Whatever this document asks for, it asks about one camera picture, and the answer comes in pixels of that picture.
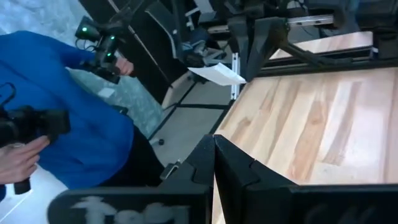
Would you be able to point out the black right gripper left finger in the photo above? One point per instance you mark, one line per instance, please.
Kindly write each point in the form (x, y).
(199, 168)

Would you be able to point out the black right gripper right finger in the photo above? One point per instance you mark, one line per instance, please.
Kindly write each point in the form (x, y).
(233, 174)

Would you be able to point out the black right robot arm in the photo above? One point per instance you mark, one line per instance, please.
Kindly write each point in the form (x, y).
(255, 43)

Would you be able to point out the white paper sheet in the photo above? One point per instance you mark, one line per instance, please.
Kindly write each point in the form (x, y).
(217, 74)

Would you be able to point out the person's hand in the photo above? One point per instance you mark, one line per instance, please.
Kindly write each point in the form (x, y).
(18, 161)
(124, 67)

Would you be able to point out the person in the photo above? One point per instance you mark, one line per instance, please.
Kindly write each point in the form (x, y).
(77, 124)

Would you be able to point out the silver mounting bracket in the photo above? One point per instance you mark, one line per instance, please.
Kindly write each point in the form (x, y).
(235, 77)

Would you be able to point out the black metal table frame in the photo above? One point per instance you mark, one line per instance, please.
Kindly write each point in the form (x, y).
(326, 67)

